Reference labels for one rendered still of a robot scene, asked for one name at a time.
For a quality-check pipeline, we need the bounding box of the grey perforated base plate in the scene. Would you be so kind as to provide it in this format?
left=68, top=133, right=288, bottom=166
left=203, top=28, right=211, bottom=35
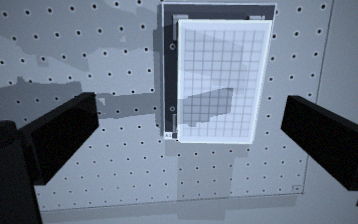
left=0, top=0, right=336, bottom=213

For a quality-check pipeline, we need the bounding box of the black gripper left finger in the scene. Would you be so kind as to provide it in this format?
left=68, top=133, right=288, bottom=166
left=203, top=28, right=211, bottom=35
left=0, top=92, right=99, bottom=224

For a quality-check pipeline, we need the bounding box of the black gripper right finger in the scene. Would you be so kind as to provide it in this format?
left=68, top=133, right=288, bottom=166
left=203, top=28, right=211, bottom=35
left=281, top=95, right=358, bottom=191

